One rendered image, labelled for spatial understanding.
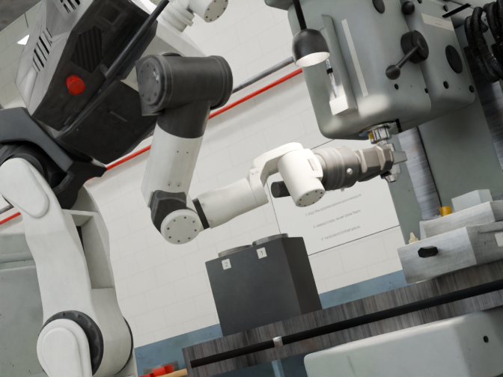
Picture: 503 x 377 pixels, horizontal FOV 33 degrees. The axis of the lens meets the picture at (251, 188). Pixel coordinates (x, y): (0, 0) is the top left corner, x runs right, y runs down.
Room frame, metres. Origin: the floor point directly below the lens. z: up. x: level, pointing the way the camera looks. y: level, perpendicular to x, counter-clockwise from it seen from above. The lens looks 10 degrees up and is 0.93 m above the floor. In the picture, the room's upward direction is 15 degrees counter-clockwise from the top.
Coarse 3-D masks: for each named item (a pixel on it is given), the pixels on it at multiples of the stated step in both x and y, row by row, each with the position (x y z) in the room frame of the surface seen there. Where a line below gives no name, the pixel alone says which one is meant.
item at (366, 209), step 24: (336, 144) 6.76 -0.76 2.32; (360, 144) 6.63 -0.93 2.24; (336, 192) 6.84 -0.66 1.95; (360, 192) 6.70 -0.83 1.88; (384, 192) 6.57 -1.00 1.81; (288, 216) 7.16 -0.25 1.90; (312, 216) 7.02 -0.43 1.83; (336, 216) 6.88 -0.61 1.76; (360, 216) 6.74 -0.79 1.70; (384, 216) 6.61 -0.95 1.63; (312, 240) 7.06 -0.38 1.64; (336, 240) 6.91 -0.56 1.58
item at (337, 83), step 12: (312, 24) 1.69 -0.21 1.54; (324, 24) 1.67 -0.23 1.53; (324, 36) 1.68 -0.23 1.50; (336, 36) 1.70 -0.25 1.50; (336, 48) 1.69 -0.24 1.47; (336, 60) 1.68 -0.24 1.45; (324, 72) 1.69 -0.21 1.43; (336, 72) 1.68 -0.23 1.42; (336, 84) 1.68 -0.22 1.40; (348, 84) 1.69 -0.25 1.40; (336, 96) 1.68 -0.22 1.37; (348, 96) 1.68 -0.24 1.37; (336, 108) 1.69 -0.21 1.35; (348, 108) 1.68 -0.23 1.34
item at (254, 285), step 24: (264, 240) 1.99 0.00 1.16; (288, 240) 1.98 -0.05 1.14; (216, 264) 2.03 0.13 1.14; (240, 264) 2.00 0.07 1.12; (264, 264) 1.98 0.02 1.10; (288, 264) 1.95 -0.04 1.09; (216, 288) 2.04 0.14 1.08; (240, 288) 2.01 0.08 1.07; (264, 288) 1.98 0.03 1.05; (288, 288) 1.96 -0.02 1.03; (312, 288) 2.03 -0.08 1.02; (240, 312) 2.02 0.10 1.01; (264, 312) 1.99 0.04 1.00; (288, 312) 1.96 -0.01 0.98
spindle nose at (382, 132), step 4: (380, 128) 1.76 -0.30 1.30; (384, 128) 1.76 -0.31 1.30; (388, 128) 1.78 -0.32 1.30; (368, 132) 1.78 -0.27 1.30; (372, 132) 1.77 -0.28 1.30; (376, 132) 1.76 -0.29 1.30; (380, 132) 1.76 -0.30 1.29; (384, 132) 1.76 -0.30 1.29; (388, 132) 1.77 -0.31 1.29; (368, 136) 1.78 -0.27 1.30; (376, 136) 1.76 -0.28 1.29; (380, 136) 1.76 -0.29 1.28; (384, 136) 1.76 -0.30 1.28; (388, 136) 1.77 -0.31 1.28; (372, 140) 1.77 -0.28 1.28; (376, 140) 1.77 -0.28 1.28
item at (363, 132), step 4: (392, 120) 1.76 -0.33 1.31; (376, 124) 1.74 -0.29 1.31; (380, 124) 1.74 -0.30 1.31; (384, 124) 1.75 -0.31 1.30; (388, 124) 1.75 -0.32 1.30; (392, 124) 1.76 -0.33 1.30; (396, 124) 1.77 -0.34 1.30; (368, 128) 1.75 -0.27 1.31; (372, 128) 1.75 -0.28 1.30; (376, 128) 1.76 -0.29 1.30; (392, 128) 1.80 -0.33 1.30; (360, 132) 1.77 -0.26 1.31; (364, 132) 1.77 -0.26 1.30; (360, 136) 1.80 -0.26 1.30; (364, 136) 1.81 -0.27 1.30
